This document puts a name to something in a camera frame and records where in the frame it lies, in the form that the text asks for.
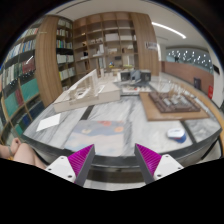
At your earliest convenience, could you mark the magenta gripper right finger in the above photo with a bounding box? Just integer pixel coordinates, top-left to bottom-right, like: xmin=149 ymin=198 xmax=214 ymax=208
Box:
xmin=134 ymin=144 xmax=162 ymax=184

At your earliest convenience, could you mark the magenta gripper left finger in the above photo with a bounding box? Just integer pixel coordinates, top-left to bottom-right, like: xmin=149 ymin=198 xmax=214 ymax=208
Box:
xmin=68 ymin=145 xmax=95 ymax=186

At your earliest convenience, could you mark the colourful printed mouse pad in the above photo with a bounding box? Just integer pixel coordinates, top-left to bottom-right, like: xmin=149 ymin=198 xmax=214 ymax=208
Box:
xmin=64 ymin=120 xmax=133 ymax=157

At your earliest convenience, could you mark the white and blue computer mouse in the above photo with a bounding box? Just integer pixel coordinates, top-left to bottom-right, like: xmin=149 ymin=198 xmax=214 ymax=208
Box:
xmin=167 ymin=128 xmax=186 ymax=143

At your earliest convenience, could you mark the person's bare hand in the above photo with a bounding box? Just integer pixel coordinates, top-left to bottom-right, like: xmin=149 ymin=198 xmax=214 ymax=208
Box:
xmin=10 ymin=138 xmax=21 ymax=154

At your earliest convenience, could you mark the white paper sheet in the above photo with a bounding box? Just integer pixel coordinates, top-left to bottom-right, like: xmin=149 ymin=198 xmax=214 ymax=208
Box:
xmin=36 ymin=114 xmax=61 ymax=132

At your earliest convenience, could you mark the brown architectural site model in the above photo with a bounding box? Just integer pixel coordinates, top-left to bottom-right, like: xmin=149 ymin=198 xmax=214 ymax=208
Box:
xmin=139 ymin=91 xmax=209 ymax=121

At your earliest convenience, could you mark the white architectural building model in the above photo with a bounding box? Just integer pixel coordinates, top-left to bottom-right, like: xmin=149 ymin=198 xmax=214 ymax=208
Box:
xmin=53 ymin=69 xmax=120 ymax=113

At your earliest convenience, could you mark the grey box model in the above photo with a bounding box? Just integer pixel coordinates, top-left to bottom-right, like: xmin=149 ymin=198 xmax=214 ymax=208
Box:
xmin=120 ymin=70 xmax=151 ymax=82

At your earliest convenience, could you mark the left bookshelf with books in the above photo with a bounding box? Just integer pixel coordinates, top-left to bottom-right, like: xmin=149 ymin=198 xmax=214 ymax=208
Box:
xmin=0 ymin=16 xmax=75 ymax=144

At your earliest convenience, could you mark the wooden back bookshelf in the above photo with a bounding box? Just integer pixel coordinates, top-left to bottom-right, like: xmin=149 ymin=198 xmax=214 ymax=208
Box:
xmin=73 ymin=12 xmax=138 ymax=78

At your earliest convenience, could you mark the long ceiling light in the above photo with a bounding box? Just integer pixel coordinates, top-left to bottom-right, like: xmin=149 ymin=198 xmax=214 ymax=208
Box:
xmin=152 ymin=22 xmax=186 ymax=39

